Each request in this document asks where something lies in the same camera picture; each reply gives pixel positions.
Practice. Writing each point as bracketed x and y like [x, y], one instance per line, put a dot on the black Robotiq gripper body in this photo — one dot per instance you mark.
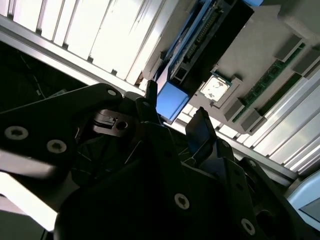
[125, 212]

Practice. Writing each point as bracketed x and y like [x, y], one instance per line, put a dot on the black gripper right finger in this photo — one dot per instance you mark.
[200, 135]

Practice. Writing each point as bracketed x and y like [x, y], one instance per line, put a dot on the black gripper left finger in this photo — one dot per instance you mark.
[50, 120]

